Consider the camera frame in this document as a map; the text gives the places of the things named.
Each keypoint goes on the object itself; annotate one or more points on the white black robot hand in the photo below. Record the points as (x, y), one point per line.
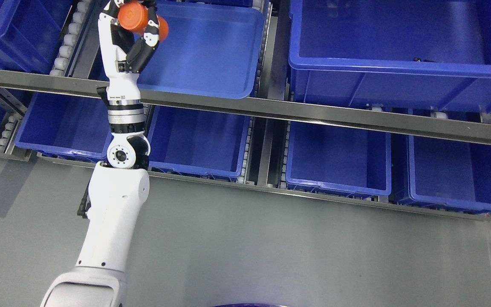
(125, 54)

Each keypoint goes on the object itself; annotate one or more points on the orange cylindrical capacitor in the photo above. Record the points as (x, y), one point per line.
(133, 15)

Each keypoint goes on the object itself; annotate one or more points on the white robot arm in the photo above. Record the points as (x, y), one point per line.
(118, 188)

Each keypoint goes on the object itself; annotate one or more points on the shallow blue tray bin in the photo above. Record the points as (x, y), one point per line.
(211, 50)

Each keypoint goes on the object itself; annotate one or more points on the blue bin lower left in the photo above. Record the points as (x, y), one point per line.
(68, 127)

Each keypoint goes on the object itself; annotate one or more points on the blue bin upper left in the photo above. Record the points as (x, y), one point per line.
(30, 33)

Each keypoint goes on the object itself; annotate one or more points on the blue bin lower middle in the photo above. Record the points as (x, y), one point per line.
(198, 143)

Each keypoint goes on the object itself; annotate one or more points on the blue bin lower centre right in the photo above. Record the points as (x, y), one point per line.
(337, 160)

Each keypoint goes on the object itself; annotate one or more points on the large blue bin upper right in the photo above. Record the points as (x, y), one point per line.
(420, 54)

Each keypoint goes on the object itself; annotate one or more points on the steel shelf rack frame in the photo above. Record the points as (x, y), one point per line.
(78, 71)

